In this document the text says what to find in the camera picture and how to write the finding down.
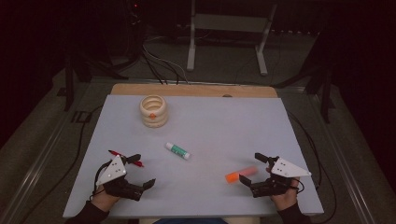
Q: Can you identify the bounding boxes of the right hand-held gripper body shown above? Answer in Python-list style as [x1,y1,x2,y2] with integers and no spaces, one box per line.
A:
[250,155,312,199]

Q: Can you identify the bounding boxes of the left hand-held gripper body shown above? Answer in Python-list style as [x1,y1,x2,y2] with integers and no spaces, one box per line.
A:
[94,154,148,203]

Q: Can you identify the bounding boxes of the orange highlighter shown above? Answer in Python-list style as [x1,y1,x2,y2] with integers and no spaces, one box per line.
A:
[224,165,260,185]

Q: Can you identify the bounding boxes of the red pen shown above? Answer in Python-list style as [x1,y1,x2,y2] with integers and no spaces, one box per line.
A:
[107,149,145,168]

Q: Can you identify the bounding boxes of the cream ringed pen holder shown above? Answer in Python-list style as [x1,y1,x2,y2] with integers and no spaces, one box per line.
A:
[138,94,169,129]

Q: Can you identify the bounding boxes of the green and white glue stick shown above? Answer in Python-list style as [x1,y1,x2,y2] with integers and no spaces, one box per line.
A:
[164,142,191,161]

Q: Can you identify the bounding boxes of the person's right hand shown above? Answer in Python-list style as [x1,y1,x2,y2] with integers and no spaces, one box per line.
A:
[265,166,302,213]

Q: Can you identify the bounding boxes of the person's left hand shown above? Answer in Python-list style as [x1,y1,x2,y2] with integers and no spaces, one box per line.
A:
[90,186,121,213]

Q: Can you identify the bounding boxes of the black floor stand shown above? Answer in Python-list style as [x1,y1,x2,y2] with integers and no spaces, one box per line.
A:
[63,55,130,112]
[270,31,336,124]

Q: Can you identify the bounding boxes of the black equipment rack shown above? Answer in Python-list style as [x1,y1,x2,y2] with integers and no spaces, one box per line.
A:
[124,0,148,64]

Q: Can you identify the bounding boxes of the white metal stand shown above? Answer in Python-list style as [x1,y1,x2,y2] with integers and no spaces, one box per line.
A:
[186,0,278,77]

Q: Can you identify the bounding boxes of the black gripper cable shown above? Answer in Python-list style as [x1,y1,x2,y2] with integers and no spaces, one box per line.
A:
[89,159,114,201]
[286,110,339,224]

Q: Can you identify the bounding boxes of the bundle of floor cables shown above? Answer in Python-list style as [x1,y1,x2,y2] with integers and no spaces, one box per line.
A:
[141,35,190,86]

